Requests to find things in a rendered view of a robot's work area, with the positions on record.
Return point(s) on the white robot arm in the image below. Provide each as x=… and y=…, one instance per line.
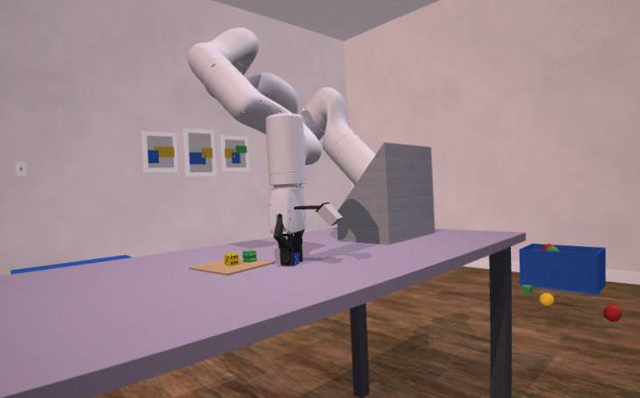
x=292, y=137

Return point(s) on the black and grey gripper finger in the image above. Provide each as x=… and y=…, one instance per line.
x=285, y=245
x=297, y=243

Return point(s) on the tan mat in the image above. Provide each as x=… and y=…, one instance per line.
x=219, y=267

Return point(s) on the green die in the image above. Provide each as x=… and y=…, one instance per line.
x=249, y=256

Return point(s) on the yellow die with black pips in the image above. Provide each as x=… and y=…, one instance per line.
x=231, y=259

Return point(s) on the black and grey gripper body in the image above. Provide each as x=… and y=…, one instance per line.
x=283, y=201

